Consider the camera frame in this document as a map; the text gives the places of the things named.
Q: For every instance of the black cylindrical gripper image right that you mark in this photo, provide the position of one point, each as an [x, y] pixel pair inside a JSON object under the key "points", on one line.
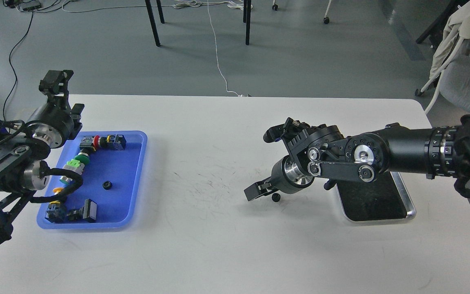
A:
{"points": [[285, 177]]}

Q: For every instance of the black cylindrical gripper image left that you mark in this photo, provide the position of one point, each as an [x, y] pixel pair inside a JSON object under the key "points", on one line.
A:
{"points": [[49, 122]]}

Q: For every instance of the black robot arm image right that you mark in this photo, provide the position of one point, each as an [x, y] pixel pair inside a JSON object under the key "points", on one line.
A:
{"points": [[323, 152]]}

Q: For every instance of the blue plastic tray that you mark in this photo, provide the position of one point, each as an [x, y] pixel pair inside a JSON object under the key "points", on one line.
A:
{"points": [[122, 168]]}

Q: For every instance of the silver metal tray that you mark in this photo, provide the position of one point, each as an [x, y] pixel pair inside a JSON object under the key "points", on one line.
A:
{"points": [[383, 202]]}

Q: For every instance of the red emergency stop button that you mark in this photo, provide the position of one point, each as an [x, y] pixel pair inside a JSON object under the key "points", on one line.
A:
{"points": [[115, 142]]}

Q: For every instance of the black square push button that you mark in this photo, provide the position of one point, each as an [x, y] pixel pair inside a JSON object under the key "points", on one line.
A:
{"points": [[88, 212]]}

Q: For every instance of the grey office chair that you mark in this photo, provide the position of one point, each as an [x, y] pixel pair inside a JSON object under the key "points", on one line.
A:
{"points": [[463, 77]]}

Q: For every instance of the beige jacket on chair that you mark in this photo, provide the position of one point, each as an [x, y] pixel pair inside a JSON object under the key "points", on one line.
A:
{"points": [[456, 29]]}

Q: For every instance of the green push button switch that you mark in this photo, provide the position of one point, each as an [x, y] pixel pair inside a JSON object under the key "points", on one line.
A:
{"points": [[78, 163]]}

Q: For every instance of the yellow push button switch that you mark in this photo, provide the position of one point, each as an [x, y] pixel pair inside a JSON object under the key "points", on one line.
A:
{"points": [[56, 211]]}

